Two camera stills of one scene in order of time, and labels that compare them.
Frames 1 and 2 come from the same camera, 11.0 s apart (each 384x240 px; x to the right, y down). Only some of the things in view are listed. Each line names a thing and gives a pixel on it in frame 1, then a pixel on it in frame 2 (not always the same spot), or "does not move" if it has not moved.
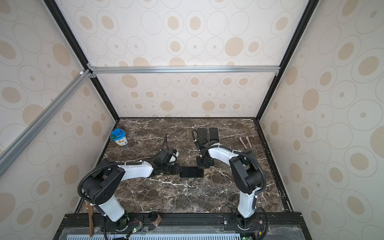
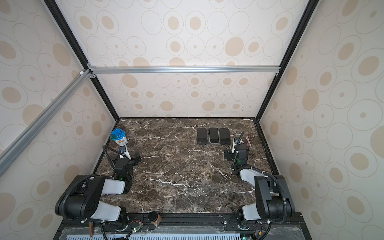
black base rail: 183,226 does not move
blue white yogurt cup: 118,135 does not move
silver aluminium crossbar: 184,69 does not move
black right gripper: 198,162 → 229,155
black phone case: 202,132 does not move
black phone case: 191,172 → 225,138
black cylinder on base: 154,217 does not move
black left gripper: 176,167 → 134,161
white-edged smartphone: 213,134 does not move
